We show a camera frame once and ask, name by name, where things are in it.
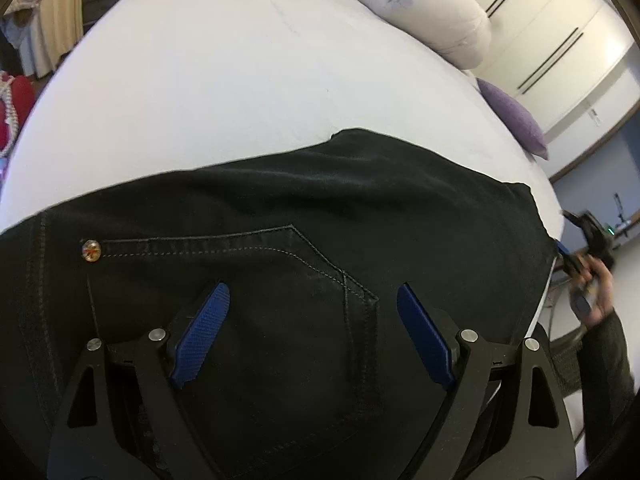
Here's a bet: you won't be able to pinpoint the black denim pants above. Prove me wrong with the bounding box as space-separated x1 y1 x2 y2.
1 130 555 479

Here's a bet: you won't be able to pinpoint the person's right hand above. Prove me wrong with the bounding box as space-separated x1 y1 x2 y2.
570 255 614 330

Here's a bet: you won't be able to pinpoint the purple cushion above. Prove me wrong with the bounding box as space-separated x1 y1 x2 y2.
476 78 549 160

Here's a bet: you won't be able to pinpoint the white rolled duvet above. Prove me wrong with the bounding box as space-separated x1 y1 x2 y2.
358 0 491 70

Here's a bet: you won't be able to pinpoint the red and white shoe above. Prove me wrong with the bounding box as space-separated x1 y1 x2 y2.
0 70 36 158

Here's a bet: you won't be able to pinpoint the white bed mattress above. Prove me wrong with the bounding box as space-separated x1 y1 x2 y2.
1 0 563 237

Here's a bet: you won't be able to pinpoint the beige curtain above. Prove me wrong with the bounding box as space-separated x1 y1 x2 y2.
20 0 84 78

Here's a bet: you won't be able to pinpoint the cream wardrobe with black handles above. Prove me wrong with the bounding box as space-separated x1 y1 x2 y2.
439 0 640 134

